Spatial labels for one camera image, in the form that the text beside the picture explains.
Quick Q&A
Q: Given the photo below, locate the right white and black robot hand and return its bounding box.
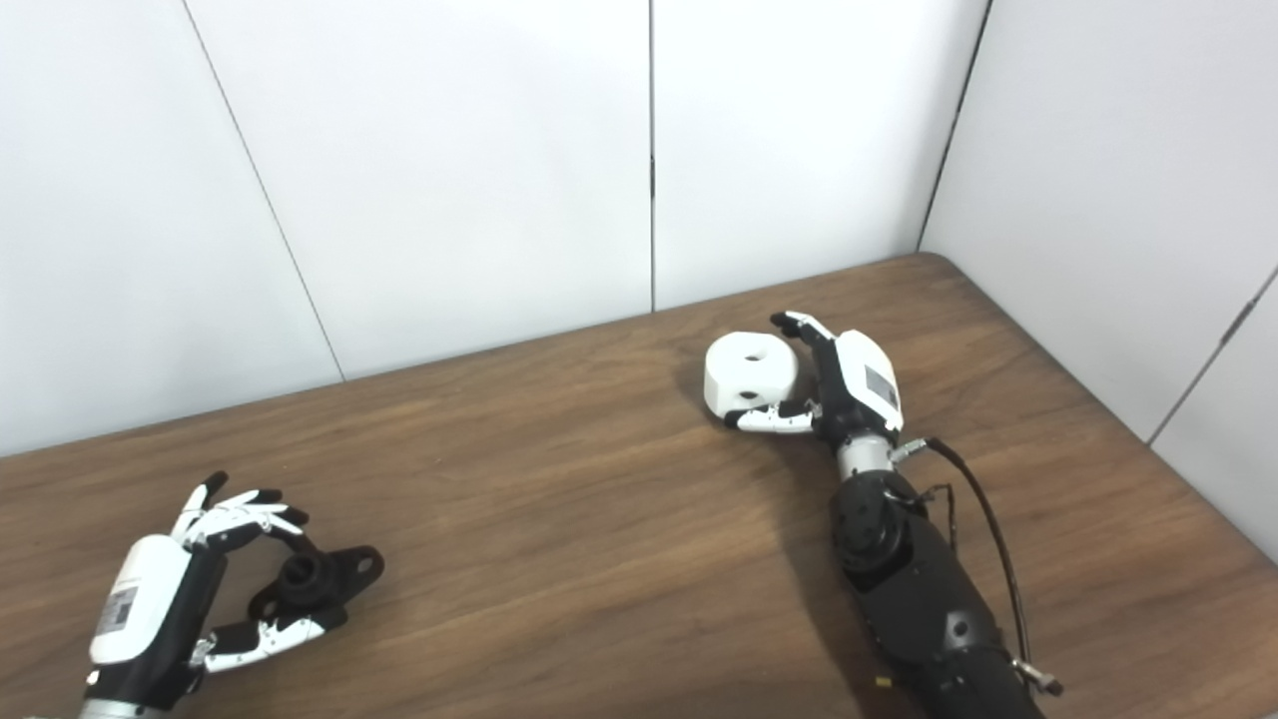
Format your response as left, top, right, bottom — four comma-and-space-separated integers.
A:
724, 311, 906, 447

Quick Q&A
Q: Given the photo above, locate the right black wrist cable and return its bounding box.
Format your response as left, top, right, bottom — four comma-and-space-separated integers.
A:
889, 436, 1064, 697

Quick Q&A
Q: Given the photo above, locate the black flanged holder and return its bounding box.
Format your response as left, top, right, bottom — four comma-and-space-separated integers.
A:
248, 537, 385, 625

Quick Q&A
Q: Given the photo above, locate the round white piece with holes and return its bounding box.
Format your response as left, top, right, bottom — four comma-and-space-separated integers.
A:
704, 331, 800, 417

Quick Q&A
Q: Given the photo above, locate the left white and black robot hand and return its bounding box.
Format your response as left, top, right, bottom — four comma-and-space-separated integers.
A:
85, 471, 350, 705

